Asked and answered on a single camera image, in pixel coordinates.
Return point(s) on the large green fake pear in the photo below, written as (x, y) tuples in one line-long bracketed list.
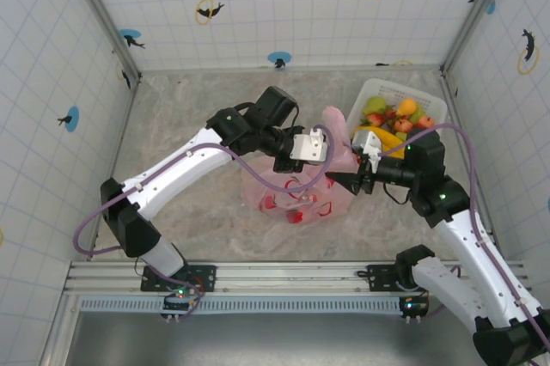
[(401, 137)]

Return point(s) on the aluminium frame cross bar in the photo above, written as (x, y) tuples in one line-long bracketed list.
[(193, 69)]

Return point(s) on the long aluminium base rail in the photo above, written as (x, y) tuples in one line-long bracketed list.
[(279, 273)]

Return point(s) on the white plastic basket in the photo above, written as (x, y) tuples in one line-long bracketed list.
[(408, 91)]

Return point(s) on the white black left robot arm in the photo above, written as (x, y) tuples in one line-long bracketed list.
[(180, 168)]

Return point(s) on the aluminium frame post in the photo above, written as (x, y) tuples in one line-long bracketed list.
[(478, 11), (103, 18)]

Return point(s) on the orange yellow fake fruit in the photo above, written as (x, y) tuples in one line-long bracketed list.
[(407, 106)]

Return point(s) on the yellow fake banana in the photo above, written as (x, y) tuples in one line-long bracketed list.
[(386, 138)]

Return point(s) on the pink plastic bag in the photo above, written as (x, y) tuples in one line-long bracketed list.
[(258, 198)]

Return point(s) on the red fake fruit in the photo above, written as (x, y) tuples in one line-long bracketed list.
[(294, 216)]

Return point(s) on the small green fake pear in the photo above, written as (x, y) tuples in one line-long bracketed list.
[(373, 104)]

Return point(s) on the red fake strawberry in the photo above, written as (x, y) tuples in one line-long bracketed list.
[(375, 120), (390, 113), (404, 125)]

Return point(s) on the marbled plastic table cover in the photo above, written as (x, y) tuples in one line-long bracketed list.
[(258, 241)]

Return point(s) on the grey metal panel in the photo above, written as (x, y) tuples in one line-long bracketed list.
[(279, 340)]

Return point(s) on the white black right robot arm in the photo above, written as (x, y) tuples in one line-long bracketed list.
[(472, 254)]

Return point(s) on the red fake apple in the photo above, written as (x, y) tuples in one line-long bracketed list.
[(425, 122)]

